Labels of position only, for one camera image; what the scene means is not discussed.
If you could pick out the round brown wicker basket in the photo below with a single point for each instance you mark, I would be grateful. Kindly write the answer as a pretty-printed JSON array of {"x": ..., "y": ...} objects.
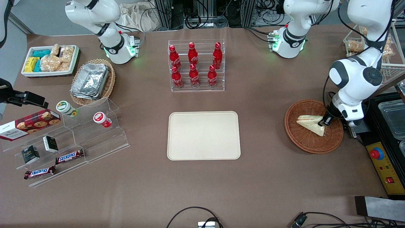
[{"x": 303, "y": 142}]

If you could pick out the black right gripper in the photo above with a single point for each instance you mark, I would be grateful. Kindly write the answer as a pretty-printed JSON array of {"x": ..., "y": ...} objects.
[{"x": 15, "y": 96}]

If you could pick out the beige cloth bag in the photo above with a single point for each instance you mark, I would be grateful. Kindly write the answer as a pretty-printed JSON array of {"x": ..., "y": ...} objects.
[{"x": 139, "y": 15}]

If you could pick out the oval light wicker basket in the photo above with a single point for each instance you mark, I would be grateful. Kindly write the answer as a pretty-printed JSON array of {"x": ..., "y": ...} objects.
[{"x": 111, "y": 82}]

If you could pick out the brown chocolate bar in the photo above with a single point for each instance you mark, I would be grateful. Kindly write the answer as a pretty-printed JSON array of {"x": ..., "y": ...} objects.
[
  {"x": 39, "y": 172},
  {"x": 69, "y": 156}
]

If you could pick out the triangle sandwich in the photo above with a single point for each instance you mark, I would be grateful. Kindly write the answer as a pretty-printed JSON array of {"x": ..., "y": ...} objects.
[{"x": 310, "y": 124}]

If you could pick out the white rectangular snack bin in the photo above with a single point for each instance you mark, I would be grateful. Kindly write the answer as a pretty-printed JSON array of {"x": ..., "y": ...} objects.
[{"x": 74, "y": 65}]

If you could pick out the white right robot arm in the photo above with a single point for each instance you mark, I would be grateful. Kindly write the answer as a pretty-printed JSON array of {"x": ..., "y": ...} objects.
[{"x": 110, "y": 38}]

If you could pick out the teal snack packet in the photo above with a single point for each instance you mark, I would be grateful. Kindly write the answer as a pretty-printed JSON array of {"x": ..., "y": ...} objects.
[
  {"x": 37, "y": 66},
  {"x": 41, "y": 53}
]

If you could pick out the aluminium foil container stack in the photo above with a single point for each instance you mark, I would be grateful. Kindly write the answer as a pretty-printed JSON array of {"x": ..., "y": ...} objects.
[{"x": 90, "y": 80}]

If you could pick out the red cookie box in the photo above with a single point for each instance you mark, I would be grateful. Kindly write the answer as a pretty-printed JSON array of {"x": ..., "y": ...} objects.
[{"x": 30, "y": 124}]

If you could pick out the metal machine lever bar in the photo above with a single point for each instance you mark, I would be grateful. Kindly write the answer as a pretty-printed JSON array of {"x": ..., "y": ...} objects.
[{"x": 389, "y": 88}]

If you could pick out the green lid yogurt cup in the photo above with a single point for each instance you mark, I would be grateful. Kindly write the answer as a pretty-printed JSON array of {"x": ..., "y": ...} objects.
[{"x": 65, "y": 107}]

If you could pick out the bagged cracker snack pack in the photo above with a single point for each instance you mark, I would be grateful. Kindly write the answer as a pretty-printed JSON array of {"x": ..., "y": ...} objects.
[
  {"x": 388, "y": 41},
  {"x": 355, "y": 46},
  {"x": 364, "y": 31},
  {"x": 388, "y": 52}
]

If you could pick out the clear bagged rice cracker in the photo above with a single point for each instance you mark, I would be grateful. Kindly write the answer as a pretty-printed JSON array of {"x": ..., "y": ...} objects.
[
  {"x": 67, "y": 53},
  {"x": 55, "y": 50},
  {"x": 65, "y": 66},
  {"x": 50, "y": 63}
]

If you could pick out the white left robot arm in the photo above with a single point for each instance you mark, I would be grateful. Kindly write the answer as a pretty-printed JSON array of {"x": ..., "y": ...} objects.
[{"x": 354, "y": 76}]

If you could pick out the small silver device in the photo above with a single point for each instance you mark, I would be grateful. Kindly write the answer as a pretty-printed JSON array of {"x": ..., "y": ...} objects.
[{"x": 206, "y": 224}]

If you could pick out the small dark green box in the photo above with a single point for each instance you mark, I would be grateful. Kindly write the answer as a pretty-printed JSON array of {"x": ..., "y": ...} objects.
[
  {"x": 30, "y": 154},
  {"x": 50, "y": 144}
]

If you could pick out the red lid yogurt cup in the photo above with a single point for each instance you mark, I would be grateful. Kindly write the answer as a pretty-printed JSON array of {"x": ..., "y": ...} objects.
[{"x": 101, "y": 119}]

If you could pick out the clear acrylic bottle rack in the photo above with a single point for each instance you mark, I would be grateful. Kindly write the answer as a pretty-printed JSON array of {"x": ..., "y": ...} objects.
[{"x": 196, "y": 89}]

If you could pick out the clear plastic container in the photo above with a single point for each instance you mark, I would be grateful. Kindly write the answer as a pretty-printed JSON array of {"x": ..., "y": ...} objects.
[
  {"x": 394, "y": 118},
  {"x": 402, "y": 148}
]

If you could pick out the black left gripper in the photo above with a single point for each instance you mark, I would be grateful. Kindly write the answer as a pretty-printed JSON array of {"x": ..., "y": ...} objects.
[{"x": 331, "y": 112}]

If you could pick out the red cola bottle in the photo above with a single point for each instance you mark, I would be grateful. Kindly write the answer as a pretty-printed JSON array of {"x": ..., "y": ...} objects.
[
  {"x": 174, "y": 58},
  {"x": 194, "y": 77},
  {"x": 212, "y": 78},
  {"x": 217, "y": 56},
  {"x": 177, "y": 79},
  {"x": 192, "y": 55}
]

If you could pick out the black sealing machine yellow panel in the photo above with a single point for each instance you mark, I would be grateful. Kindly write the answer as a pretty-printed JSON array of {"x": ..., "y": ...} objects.
[{"x": 383, "y": 171}]

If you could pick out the cream plastic tray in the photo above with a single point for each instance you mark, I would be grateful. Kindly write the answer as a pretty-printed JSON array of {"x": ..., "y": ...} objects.
[{"x": 202, "y": 136}]

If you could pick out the grey metal plate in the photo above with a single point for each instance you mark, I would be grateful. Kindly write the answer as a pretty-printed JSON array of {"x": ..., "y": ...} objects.
[{"x": 379, "y": 207}]

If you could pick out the yellow snack packet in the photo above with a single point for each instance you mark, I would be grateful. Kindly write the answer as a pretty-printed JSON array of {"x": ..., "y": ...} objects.
[
  {"x": 29, "y": 67},
  {"x": 33, "y": 60}
]

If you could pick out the clear acrylic step display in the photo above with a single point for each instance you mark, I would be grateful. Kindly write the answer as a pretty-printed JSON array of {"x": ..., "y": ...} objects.
[{"x": 95, "y": 145}]

